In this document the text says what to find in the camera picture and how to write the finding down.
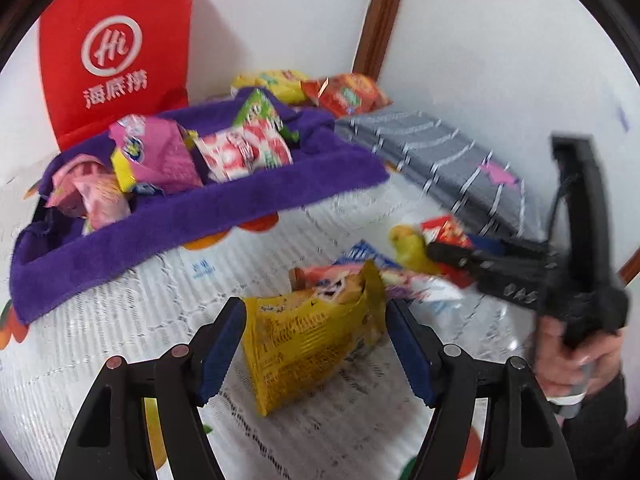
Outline person's right hand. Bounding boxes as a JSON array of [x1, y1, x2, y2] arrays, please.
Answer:
[[534, 316, 626, 398]]

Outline light pink snack packet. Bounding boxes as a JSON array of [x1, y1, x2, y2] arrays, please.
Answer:
[[46, 154, 108, 218]]

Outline yellow triangular snack bag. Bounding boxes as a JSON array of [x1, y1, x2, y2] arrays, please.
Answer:
[[242, 260, 386, 416]]

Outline magenta pink snack bag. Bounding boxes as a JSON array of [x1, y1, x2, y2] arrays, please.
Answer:
[[108, 115, 203, 195]]

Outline blue cookie packet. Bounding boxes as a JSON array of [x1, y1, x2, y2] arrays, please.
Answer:
[[334, 240, 401, 269]]

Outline yellow chips bag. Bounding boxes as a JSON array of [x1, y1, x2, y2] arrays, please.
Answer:
[[230, 70, 309, 105]]

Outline grey checked folded cloth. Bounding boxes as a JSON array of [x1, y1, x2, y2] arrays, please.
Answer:
[[335, 108, 544, 240]]

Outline orange red chips bag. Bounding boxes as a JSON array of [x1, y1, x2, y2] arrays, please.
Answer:
[[300, 73, 393, 118]]

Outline red long snack packet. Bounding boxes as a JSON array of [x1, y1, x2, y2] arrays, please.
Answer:
[[420, 214, 474, 289]]

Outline fruit print lace tablecloth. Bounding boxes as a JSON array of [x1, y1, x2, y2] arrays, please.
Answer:
[[1, 174, 559, 479]]

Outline brown wooden door frame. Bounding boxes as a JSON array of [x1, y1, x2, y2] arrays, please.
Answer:
[[352, 0, 401, 80]]

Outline red paper shopping bag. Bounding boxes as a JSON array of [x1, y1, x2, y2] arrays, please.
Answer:
[[39, 0, 193, 150]]

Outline green snack packet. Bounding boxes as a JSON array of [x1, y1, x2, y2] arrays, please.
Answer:
[[232, 89, 300, 145]]

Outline purple towel lined tray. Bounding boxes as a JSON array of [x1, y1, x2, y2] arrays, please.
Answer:
[[9, 99, 388, 324]]

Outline pale pink peach candy packet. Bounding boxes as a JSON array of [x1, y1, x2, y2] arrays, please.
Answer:
[[75, 174, 131, 231]]

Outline white red strawberry snack packet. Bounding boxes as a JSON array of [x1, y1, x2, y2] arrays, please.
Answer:
[[194, 119, 293, 183]]

